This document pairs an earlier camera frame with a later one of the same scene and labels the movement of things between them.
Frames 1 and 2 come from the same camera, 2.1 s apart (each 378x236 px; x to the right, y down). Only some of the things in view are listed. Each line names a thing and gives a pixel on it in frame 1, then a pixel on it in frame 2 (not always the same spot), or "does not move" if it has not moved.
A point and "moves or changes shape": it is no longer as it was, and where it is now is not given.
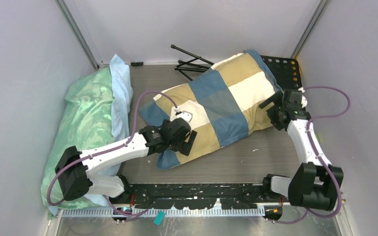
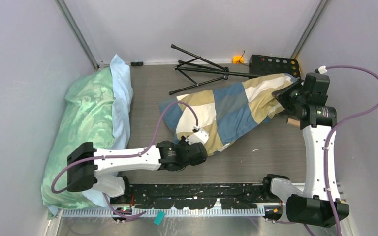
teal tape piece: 159,218 does not move
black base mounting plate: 200,196 does not move
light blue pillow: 122,93 does not move
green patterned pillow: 85,121 does not move
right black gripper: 277,99 -> 282,95
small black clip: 137,64 does not move
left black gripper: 185,146 -> 182,141
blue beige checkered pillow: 224,103 moves or changes shape
